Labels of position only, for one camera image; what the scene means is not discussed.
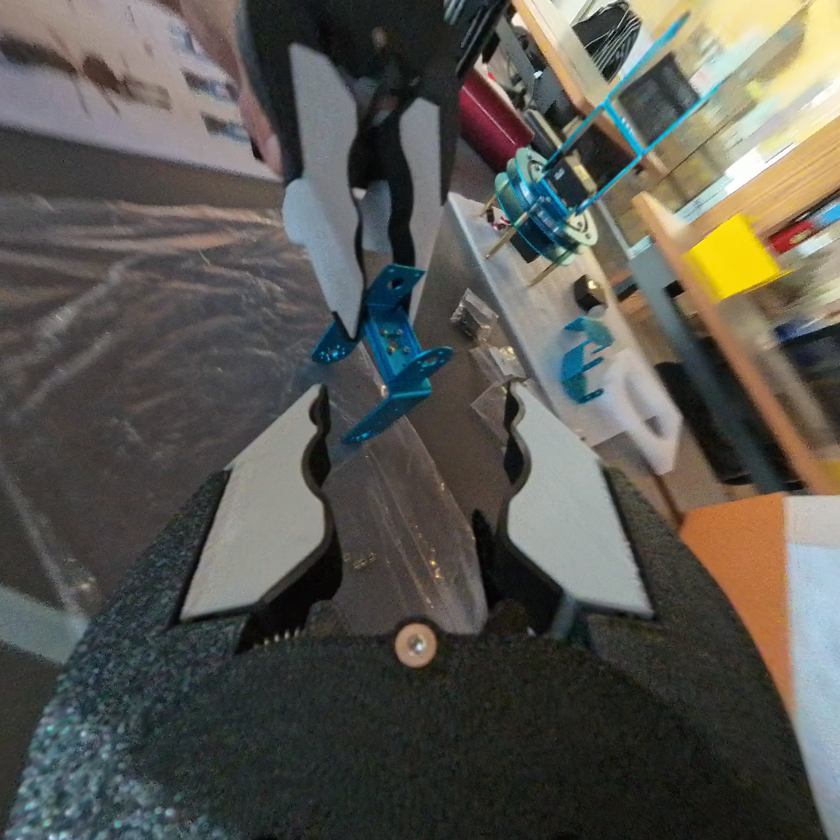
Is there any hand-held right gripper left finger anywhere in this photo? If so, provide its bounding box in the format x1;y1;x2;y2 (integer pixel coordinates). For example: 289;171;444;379
178;384;345;624

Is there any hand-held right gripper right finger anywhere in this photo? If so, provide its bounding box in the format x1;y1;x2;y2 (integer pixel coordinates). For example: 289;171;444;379
472;382;658;631

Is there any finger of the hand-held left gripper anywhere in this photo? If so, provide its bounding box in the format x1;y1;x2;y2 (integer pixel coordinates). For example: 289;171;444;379
384;97;444;316
281;42;368;342

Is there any large blue U bracket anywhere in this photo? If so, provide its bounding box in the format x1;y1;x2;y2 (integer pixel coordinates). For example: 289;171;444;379
341;315;455;446

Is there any grey desk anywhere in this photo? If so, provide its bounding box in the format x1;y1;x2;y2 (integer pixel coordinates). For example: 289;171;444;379
0;125;690;657

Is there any person's left hand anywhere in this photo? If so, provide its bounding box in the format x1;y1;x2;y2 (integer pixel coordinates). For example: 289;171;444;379
238;79;284;179

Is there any dark red box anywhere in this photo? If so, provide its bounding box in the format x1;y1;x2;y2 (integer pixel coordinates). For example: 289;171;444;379
458;69;534;173

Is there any blue round turntable base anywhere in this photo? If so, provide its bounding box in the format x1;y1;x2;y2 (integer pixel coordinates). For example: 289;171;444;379
482;146;599;284

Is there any pile of small screw bags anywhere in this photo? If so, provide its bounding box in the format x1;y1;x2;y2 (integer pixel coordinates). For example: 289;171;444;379
449;289;526;421

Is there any white foam sheet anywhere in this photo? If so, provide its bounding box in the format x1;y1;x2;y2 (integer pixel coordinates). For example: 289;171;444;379
446;193;664;447

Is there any small black part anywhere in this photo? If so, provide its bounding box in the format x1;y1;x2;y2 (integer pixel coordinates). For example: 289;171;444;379
573;276;610;315

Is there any clear plastic bag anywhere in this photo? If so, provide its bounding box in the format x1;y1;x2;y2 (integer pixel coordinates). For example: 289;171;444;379
0;197;490;634

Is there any wooden shelf unit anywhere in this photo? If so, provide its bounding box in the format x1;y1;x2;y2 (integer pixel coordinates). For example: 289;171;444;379
512;0;840;496

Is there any yellow box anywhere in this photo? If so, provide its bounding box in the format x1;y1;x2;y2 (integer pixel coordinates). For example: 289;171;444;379
682;215;782;303

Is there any blue perforated bracket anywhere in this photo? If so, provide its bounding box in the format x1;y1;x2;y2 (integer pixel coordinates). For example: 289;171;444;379
561;354;605;404

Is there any blue flat legged bracket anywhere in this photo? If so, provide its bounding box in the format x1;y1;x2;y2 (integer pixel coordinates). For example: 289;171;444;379
564;316;614;358

